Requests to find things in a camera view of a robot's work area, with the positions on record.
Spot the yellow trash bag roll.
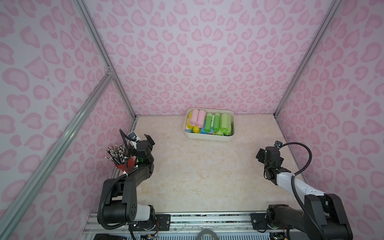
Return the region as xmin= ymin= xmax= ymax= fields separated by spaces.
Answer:
xmin=186 ymin=112 xmax=194 ymax=131
xmin=193 ymin=126 xmax=201 ymax=134

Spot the light green roll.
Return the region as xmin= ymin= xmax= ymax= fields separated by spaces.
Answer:
xmin=216 ymin=130 xmax=224 ymax=136
xmin=220 ymin=114 xmax=229 ymax=134
xmin=226 ymin=115 xmax=232 ymax=136

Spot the light green roll front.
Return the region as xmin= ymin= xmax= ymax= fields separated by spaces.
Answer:
xmin=216 ymin=130 xmax=224 ymax=136

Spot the pink trash bag roll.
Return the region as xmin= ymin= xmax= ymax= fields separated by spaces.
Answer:
xmin=197 ymin=110 xmax=207 ymax=129
xmin=191 ymin=109 xmax=199 ymax=126

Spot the green trash bag roll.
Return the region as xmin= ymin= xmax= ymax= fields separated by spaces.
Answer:
xmin=204 ymin=113 xmax=213 ymax=134
xmin=213 ymin=113 xmax=221 ymax=132

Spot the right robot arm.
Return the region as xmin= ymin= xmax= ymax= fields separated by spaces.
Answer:
xmin=254 ymin=141 xmax=353 ymax=240

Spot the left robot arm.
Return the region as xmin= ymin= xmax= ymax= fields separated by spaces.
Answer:
xmin=97 ymin=130 xmax=157 ymax=230

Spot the white plastic storage box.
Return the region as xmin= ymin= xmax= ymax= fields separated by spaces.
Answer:
xmin=183 ymin=108 xmax=236 ymax=142

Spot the red pen holder cup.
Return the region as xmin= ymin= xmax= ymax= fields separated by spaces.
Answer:
xmin=115 ymin=157 xmax=135 ymax=172

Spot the bundle of pens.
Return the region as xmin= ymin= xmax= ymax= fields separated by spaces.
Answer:
xmin=106 ymin=145 xmax=129 ymax=166

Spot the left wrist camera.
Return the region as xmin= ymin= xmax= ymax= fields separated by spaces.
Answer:
xmin=128 ymin=132 xmax=141 ymax=149

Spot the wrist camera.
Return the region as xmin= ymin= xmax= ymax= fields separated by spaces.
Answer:
xmin=274 ymin=141 xmax=283 ymax=149
xmin=128 ymin=132 xmax=141 ymax=149

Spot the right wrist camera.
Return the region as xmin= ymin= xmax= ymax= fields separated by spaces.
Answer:
xmin=274 ymin=141 xmax=283 ymax=149

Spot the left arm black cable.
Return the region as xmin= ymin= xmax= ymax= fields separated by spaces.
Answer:
xmin=98 ymin=128 xmax=142 ymax=231

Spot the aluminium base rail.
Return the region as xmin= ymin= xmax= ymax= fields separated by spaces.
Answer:
xmin=81 ymin=211 xmax=308 ymax=240

